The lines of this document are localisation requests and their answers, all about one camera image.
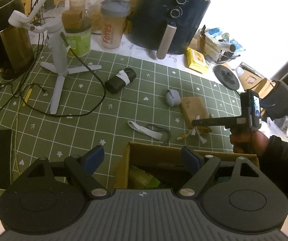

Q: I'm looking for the black sock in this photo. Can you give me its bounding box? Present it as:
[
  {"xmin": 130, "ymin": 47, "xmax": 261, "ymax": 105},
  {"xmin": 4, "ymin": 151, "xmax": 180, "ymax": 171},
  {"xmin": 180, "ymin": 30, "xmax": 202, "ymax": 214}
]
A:
[{"xmin": 105, "ymin": 68, "xmax": 136, "ymax": 94}]

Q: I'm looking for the brown cardboard box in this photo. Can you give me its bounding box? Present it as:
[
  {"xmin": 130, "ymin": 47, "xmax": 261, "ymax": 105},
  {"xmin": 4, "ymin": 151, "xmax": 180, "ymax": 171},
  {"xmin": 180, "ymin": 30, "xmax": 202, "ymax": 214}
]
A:
[{"xmin": 113, "ymin": 141, "xmax": 260, "ymax": 191}]

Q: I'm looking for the black bag on chair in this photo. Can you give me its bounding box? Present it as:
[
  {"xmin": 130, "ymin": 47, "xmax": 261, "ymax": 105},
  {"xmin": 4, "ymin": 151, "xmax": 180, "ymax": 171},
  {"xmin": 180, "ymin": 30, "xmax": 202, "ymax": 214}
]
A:
[{"xmin": 260, "ymin": 81, "xmax": 288, "ymax": 122}]

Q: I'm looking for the black rectangular case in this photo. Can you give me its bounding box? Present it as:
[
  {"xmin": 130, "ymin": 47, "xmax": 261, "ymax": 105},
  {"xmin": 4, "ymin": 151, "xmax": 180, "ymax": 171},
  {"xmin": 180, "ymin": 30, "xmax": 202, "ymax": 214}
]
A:
[{"xmin": 0, "ymin": 130, "xmax": 12, "ymax": 190}]

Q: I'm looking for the black cable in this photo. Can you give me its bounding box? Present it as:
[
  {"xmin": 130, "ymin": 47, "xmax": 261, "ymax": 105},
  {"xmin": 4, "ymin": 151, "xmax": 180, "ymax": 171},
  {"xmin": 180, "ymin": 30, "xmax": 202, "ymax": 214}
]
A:
[{"xmin": 0, "ymin": 32, "xmax": 107, "ymax": 118}]

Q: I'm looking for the glass bowl with clutter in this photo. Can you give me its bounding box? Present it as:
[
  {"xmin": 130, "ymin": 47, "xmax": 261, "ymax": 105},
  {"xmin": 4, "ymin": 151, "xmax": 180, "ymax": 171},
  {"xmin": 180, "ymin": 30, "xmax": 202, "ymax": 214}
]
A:
[{"xmin": 197, "ymin": 26, "xmax": 245, "ymax": 64}]

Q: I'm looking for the black kettle base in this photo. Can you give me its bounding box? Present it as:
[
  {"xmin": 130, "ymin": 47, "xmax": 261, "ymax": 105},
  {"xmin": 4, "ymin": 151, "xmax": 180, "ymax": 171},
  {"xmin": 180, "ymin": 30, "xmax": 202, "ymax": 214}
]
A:
[{"xmin": 213, "ymin": 65, "xmax": 239, "ymax": 91}]

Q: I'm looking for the brown burlap pouch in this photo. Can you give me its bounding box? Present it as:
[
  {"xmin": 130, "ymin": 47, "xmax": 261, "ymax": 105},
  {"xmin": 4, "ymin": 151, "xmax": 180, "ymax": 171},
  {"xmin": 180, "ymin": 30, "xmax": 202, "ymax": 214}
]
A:
[{"xmin": 180, "ymin": 97, "xmax": 209, "ymax": 129}]

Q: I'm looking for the person's right hand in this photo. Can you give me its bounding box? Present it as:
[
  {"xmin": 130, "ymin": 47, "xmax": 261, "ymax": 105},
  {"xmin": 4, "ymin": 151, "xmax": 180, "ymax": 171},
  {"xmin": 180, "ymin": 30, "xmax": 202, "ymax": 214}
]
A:
[{"xmin": 230, "ymin": 131, "xmax": 269, "ymax": 156}]

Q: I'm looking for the wooden chair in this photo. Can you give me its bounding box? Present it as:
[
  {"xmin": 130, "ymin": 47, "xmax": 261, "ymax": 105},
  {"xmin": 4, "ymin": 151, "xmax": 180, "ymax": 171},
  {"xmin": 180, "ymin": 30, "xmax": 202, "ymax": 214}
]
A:
[{"xmin": 251, "ymin": 78, "xmax": 287, "ymax": 115}]

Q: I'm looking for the green grid tablecloth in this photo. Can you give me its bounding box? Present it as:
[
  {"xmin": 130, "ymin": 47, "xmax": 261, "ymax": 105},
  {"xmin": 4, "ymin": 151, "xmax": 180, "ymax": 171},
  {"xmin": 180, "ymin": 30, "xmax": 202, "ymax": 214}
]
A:
[{"xmin": 0, "ymin": 50, "xmax": 240, "ymax": 193}]

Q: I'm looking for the yellow wet wipes pack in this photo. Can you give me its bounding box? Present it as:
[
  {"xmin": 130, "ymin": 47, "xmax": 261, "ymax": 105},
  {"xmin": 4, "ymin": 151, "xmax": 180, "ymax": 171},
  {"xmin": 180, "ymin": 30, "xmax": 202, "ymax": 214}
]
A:
[{"xmin": 186, "ymin": 48, "xmax": 209, "ymax": 74}]

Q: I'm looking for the black air fryer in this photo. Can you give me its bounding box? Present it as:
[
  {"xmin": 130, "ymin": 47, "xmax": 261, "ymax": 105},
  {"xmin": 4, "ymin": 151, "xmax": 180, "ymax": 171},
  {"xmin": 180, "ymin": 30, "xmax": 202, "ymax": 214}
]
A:
[{"xmin": 130, "ymin": 0, "xmax": 210, "ymax": 59}]

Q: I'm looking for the grey cord loop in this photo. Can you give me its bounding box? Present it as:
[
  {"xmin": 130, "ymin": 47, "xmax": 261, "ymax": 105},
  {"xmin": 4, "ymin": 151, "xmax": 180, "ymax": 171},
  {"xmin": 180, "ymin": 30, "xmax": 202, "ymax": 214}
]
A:
[{"xmin": 146, "ymin": 124, "xmax": 172, "ymax": 146}]

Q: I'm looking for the grey lid shaker bottle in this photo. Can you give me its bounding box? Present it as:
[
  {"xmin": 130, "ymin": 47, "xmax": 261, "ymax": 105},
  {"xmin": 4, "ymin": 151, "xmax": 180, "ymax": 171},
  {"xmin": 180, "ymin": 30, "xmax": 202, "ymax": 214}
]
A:
[{"xmin": 100, "ymin": 0, "xmax": 131, "ymax": 49}]

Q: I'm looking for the white fabric strap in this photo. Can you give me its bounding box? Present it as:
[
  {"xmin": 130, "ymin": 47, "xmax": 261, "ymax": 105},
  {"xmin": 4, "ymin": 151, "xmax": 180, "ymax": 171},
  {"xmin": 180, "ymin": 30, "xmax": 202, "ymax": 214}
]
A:
[{"xmin": 127, "ymin": 120, "xmax": 163, "ymax": 140}]

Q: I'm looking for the black electric kettle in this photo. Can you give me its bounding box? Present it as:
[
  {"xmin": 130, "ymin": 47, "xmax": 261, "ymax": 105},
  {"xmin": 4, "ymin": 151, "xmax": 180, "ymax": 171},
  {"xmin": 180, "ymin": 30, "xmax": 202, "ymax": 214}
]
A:
[{"xmin": 0, "ymin": 0, "xmax": 34, "ymax": 80}]

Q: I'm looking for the white gimbal tripod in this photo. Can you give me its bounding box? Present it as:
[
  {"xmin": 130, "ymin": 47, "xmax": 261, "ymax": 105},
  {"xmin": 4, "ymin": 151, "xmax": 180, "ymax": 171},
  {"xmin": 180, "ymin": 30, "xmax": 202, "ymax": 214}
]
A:
[{"xmin": 8, "ymin": 0, "xmax": 103, "ymax": 117}]

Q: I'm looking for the grey sock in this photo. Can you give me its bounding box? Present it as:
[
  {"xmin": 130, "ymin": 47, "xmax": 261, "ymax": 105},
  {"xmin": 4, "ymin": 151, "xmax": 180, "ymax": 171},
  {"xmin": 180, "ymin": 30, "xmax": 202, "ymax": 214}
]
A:
[{"xmin": 166, "ymin": 89, "xmax": 181, "ymax": 107}]

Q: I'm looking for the green label jar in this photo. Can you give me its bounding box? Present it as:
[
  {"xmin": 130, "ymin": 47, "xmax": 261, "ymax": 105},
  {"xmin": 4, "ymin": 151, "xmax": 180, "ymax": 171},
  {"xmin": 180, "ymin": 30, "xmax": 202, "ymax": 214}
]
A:
[{"xmin": 65, "ymin": 17, "xmax": 91, "ymax": 57}]

